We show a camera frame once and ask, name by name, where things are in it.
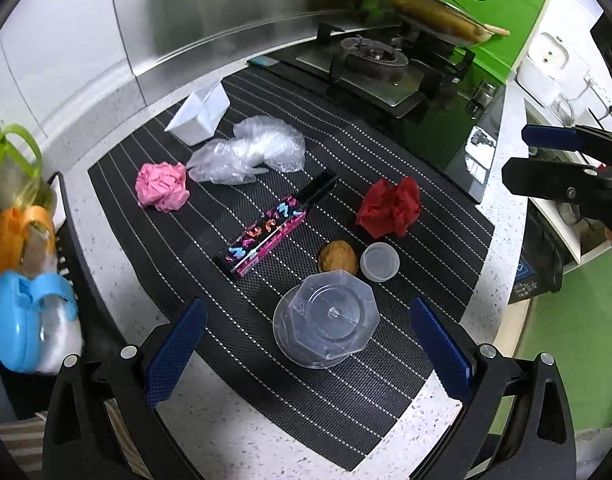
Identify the clear plastic container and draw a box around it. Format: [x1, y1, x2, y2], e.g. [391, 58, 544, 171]
[272, 269, 379, 368]

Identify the white shelf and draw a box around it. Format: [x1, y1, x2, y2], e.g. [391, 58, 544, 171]
[528, 110, 612, 266]

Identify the white folded paper box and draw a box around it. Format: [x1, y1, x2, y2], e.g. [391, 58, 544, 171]
[164, 82, 231, 147]

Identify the red paper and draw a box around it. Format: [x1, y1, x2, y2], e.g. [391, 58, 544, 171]
[356, 177, 423, 239]

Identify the green plastic jug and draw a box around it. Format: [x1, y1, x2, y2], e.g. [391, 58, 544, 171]
[0, 122, 55, 212]

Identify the blue plastic jug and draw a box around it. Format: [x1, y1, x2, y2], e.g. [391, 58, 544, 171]
[0, 269, 85, 376]

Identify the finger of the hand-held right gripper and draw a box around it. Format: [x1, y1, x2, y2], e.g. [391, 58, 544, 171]
[501, 157, 612, 222]
[521, 124, 612, 155]

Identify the pink paper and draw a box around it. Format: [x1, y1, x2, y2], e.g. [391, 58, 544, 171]
[136, 161, 191, 213]

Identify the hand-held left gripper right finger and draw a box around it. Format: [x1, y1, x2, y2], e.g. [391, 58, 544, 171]
[408, 295, 579, 480]

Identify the orange plastic jug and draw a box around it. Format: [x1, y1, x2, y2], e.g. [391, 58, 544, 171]
[0, 204, 58, 287]

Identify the small clear plastic lid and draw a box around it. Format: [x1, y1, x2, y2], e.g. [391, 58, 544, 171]
[360, 242, 401, 282]

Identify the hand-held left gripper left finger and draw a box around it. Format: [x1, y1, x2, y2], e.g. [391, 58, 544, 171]
[42, 297, 209, 480]

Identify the striped cloth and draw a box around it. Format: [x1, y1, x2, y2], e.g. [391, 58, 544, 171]
[0, 411, 53, 480]

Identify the brown walnut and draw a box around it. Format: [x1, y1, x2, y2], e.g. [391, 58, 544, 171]
[318, 240, 359, 277]

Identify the long black colourful box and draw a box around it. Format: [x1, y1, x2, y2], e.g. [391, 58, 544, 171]
[212, 170, 338, 278]

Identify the black gas stove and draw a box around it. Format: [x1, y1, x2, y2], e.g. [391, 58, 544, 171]
[221, 20, 507, 206]

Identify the clear plastic bag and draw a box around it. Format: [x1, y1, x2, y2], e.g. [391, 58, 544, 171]
[186, 115, 307, 185]

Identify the white wall socket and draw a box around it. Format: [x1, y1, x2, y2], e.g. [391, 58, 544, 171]
[584, 74, 612, 117]

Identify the dark bin with blue label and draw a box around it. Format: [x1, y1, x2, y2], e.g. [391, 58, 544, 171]
[508, 205, 566, 306]

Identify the black striped mat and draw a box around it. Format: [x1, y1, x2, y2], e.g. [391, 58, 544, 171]
[87, 67, 496, 473]

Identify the yellow frying pan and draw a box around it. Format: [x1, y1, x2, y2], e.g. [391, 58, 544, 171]
[386, 0, 511, 47]

